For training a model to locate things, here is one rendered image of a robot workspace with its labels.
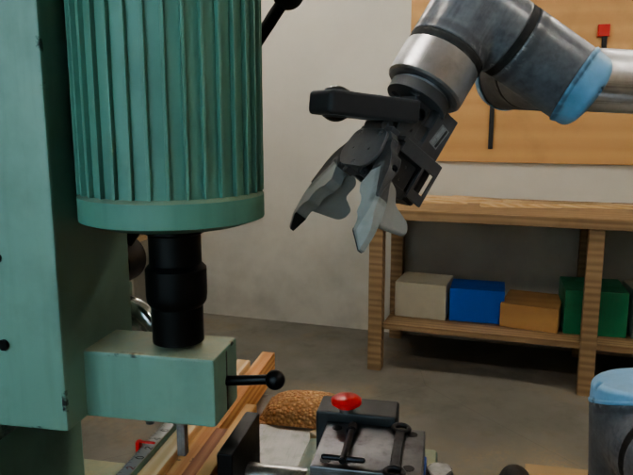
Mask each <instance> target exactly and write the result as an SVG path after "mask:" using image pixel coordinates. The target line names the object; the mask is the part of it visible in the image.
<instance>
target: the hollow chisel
mask: <svg viewBox="0 0 633 475"><path fill-rule="evenodd" d="M176 433H177V455H178V456H186V455H187V454H188V430H187V426H182V427H179V426H176Z"/></svg>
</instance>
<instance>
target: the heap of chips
mask: <svg viewBox="0 0 633 475"><path fill-rule="evenodd" d="M334 395H335V394H333V393H330V392H324V391H314V390H288V391H284V392H280V393H278V394H277V395H275V396H274V397H272V398H271V399H270V401H269V403H268V405H267V406H266V408H265V410H264V411H263V413H262V414H261V416H260V417H259V424H268V425H279V426H289V427H300V428H310V429H316V428H317V408H318V407H319V405H320V403H321V400H322V398H323V396H334Z"/></svg>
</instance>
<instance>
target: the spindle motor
mask: <svg viewBox="0 0 633 475"><path fill-rule="evenodd" d="M64 11H65V25H66V40H67V54H68V68H69V82H70V97H71V112H72V126H73V153H74V167H75V183H76V194H77V196H76V204H77V218H78V222H80V223H81V224H84V225H86V226H90V227H94V228H99V229H103V230H107V231H112V232H118V233H126V234H142V235H171V234H190V233H201V232H210V231H218V230H223V229H228V228H233V227H237V226H239V225H242V224H245V223H248V222H252V221H257V220H259V219H261V218H263V217H264V215H265V202H264V191H263V189H264V151H263V86H262V20H261V0H64Z"/></svg>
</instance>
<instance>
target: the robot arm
mask: <svg viewBox="0 0 633 475"><path fill-rule="evenodd" d="M389 76H390V78H391V83H390V84H389V86H388V88H387V91H388V94H389V95H390V96H384V95H377V94H370V93H362V92H356V91H349V90H348V89H346V88H345V87H342V86H338V85H333V86H329V87H328V88H326V89H325V90H313V91H311V93H310V101H309V112H310V113H311V114H314V115H322V117H324V118H325V119H327V120H329V121H331V122H341V121H344V120H345V119H346V118H349V119H358V120H366V122H365V125H363V126H362V128H361V129H359V130H357V131H356V132H355V133H354V134H353V135H352V136H351V138H350V139H349V141H348V142H347V143H345V144H344V145H343V146H341V147H340V148H339V149H338V150H337V151H335V152H334V153H333V154H332V155H331V157H330V158H329V159H328V160H327V161H326V162H325V164H324V165H323V166H322V168H321V169H320V170H319V172H318V173H317V174H316V176H315V177H314V179H313V180H312V181H311V182H312V184H311V185H310V186H309V187H308V189H307V190H306V191H305V192H304V194H303V195H302V197H301V199H300V201H299V203H298V205H297V207H296V209H295V210H294V212H293V216H292V219H291V222H290V225H289V227H290V229H291V230H293V231H294V230H295V229H296V228H297V227H299V226H300V225H301V224H302V223H303V222H304V221H305V220H306V218H307V217H308V215H309V214H310V213H311V212H312V211H313V212H316V213H318V214H321V215H324V216H327V217H330V218H333V219H336V220H341V219H344V218H345V217H346V216H347V215H348V214H349V212H350V207H349V203H348V201H347V196H348V194H349V193H350V192H351V191H352V190H353V189H354V188H355V186H356V179H358V180H359V181H360V182H361V185H360V193H361V202H360V205H359V207H358V209H357V221H356V223H355V225H354V227H353V228H352V232H353V235H354V239H355V243H356V247H357V251H358V252H359V253H363V252H364V251H365V249H366V248H367V246H368V245H369V243H370V241H371V240H372V238H373V237H374V235H375V233H376V231H377V229H378V228H379V229H381V230H383V231H386V232H389V233H392V234H394V235H397V236H400V237H403V236H405V235H406V233H407V230H408V225H407V222H406V221H405V219H404V218H403V216H402V215H401V213H400V212H399V211H398V208H397V206H396V204H401V205H409V206H411V205H413V204H414V205H416V206H417V207H420V206H421V204H422V203H423V201H424V199H425V197H426V196H427V194H428V192H429V191H430V188H431V186H432V185H433V183H434V181H435V179H436V178H437V176H438V174H439V172H440V171H441V170H442V167H441V166H440V165H439V164H438V163H437V162H435V161H436V159H437V158H438V156H439V155H440V154H441V152H442V150H443V148H444V147H445V145H446V142H447V141H448V139H449V137H450V136H451V134H452V132H453V130H454V129H455V127H456V125H457V122H456V121H455V120H454V119H453V118H452V117H451V116H450V115H449V114H448V113H452V112H455V111H458V109H459V108H460V107H461V105H462V104H463V101H464V99H465V98H466V96H467V94H468V92H469V91H470V90H471V88H472V87H473V85H474V83H475V84H476V89H477V92H478V94H479V97H480V98H481V99H482V100H483V101H484V102H485V103H486V104H487V105H488V106H491V107H493V108H495V109H497V110H502V111H509V110H513V109H517V110H536V111H541V112H542V113H544V114H545V115H547V116H548V117H550V118H549V119H550V120H551V121H556V122H557V123H560V124H568V123H572V122H574V121H575V120H576V119H578V118H579V117H580V116H581V115H582V114H584V113H585V112H586V111H588V112H607V113H625V114H633V50H629V49H612V48H599V47H594V46H593V45H592V44H590V43H589V42H587V41H586V40H584V39H583V38H581V37H580V36H579V35H577V33H575V32H574V31H573V30H571V29H570V28H568V27H567V26H566V25H564V24H562V23H561V22H560V21H558V20H557V19H555V18H554V17H553V16H551V15H550V14H548V13H547V12H546V11H544V10H543V9H541V8H539V7H538V6H537V5H535V4H534V3H533V2H531V1H530V0H430V2H429V4H428V5H427V7H426V9H425V10H424V12H423V14H422V15H421V17H420V19H419V20H418V22H417V24H416V25H415V27H414V29H413V31H412V33H411V35H410V36H409V38H408V39H407V40H406V41H405V43H404V44H403V46H402V48H401V49H400V51H399V53H398V55H397V57H396V58H395V60H394V62H393V63H392V65H391V67H390V68H389ZM429 175H431V176H432V178H431V180H430V182H429V183H428V185H427V187H426V188H425V190H424V192H423V194H422V195H421V196H420V195H419V194H418V193H419V192H420V190H421V189H422V188H423V186H424V184H425V182H426V181H427V179H428V177H429ZM355 178H356V179H355ZM588 401H589V459H588V475H633V368H626V369H611V370H607V371H604V372H601V373H599V374H597V375H596V376H595V377H594V378H593V379H592V382H591V390H590V396H589V398H588Z"/></svg>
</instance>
